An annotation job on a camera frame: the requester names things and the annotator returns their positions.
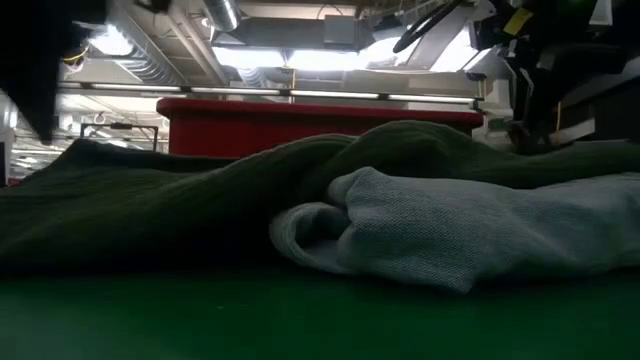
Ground ceiling light panel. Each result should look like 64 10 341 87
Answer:
212 45 381 72

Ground grey rectangular ceiling duct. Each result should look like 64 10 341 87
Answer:
214 14 376 52

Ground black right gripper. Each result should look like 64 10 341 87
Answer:
474 0 601 154

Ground red plastic laundry basket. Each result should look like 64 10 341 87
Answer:
156 97 485 160

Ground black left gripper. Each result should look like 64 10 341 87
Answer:
0 0 109 146

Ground hanging cable reel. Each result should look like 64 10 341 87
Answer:
62 44 91 74

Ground long ceiling light rail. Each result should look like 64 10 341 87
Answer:
59 82 481 106

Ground black equipment frame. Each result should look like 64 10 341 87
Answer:
79 122 160 151

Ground dark green garment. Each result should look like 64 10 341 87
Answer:
0 119 640 279

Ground silver ventilation duct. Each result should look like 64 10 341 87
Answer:
202 0 242 33
89 24 189 87

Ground light blue garment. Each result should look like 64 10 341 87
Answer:
269 166 640 295

